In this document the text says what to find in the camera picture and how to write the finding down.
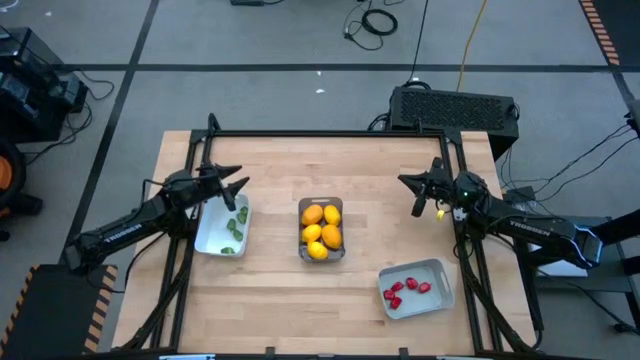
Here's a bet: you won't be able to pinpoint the coiled black cable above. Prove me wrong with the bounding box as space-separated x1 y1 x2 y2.
342 0 400 52

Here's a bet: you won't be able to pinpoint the orange and black machine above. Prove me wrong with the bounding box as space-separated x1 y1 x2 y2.
0 138 45 241

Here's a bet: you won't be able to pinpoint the long black cable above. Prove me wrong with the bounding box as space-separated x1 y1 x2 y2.
403 0 432 91

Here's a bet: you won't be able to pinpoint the black hazard-striped mat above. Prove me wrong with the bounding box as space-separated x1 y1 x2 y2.
578 0 640 67
0 263 120 359

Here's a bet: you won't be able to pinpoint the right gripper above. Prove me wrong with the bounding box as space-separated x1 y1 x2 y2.
398 157 457 218

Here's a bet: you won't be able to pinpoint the yellow cable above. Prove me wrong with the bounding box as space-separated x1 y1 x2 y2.
455 0 489 94

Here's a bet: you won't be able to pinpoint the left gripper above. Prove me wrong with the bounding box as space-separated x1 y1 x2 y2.
197 162 251 212

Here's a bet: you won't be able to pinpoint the orange toy fruit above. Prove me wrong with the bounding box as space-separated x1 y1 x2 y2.
320 223 344 250
300 203 325 227

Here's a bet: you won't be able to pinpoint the black metal table frame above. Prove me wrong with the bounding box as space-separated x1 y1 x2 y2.
112 112 539 359

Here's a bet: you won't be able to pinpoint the black computer case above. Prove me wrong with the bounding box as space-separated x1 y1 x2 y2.
388 85 520 161

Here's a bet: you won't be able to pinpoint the white plastic basket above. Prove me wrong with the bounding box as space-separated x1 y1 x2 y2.
193 192 253 259
377 257 456 321

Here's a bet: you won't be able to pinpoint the black equipment cart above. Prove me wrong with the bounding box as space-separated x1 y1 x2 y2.
0 25 90 144

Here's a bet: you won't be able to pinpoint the black floor cables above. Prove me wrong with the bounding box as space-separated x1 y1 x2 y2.
499 122 640 204

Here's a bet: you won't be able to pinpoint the grey translucent plastic basket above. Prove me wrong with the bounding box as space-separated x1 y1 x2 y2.
297 196 346 264

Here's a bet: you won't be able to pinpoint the black side stand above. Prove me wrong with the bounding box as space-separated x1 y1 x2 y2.
512 187 640 326

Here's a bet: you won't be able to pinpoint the white paper sheet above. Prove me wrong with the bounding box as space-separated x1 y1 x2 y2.
527 242 590 279

